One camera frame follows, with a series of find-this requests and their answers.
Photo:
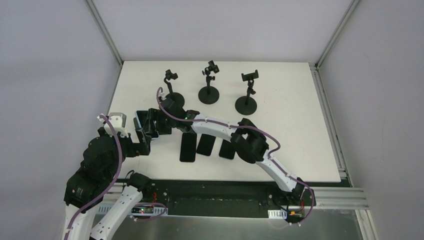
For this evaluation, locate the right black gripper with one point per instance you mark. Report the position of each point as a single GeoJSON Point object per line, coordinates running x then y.
{"type": "Point", "coordinates": [162, 123]}

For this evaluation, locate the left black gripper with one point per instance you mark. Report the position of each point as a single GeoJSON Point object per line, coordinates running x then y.
{"type": "Point", "coordinates": [144, 141]}

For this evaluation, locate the light blue phone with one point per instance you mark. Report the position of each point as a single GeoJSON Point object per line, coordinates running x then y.
{"type": "Point", "coordinates": [138, 118]}

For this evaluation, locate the black phone stand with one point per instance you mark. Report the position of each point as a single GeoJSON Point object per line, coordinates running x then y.
{"type": "Point", "coordinates": [209, 95]}
{"type": "Point", "coordinates": [246, 105]}
{"type": "Point", "coordinates": [175, 96]}

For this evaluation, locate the black phone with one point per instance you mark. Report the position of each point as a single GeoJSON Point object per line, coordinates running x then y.
{"type": "Point", "coordinates": [188, 148]}

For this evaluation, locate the blue-cased phone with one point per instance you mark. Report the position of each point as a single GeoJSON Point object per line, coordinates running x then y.
{"type": "Point", "coordinates": [227, 150]}

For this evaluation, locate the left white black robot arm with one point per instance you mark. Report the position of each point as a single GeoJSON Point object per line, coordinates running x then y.
{"type": "Point", "coordinates": [86, 188]}

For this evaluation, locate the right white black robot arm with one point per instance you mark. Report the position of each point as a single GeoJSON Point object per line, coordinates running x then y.
{"type": "Point", "coordinates": [250, 143]}

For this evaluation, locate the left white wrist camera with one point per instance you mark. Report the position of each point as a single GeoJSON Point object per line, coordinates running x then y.
{"type": "Point", "coordinates": [118, 121]}

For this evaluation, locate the left white cable duct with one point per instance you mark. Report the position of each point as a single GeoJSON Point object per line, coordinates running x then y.
{"type": "Point", "coordinates": [138, 211]}

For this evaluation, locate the white cable duct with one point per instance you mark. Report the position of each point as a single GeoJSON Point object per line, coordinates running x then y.
{"type": "Point", "coordinates": [138, 211]}
{"type": "Point", "coordinates": [277, 214]}

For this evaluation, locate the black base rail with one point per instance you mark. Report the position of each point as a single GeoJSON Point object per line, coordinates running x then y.
{"type": "Point", "coordinates": [231, 199]}

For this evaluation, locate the right white cable duct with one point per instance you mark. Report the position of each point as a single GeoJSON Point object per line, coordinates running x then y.
{"type": "Point", "coordinates": [277, 214]}

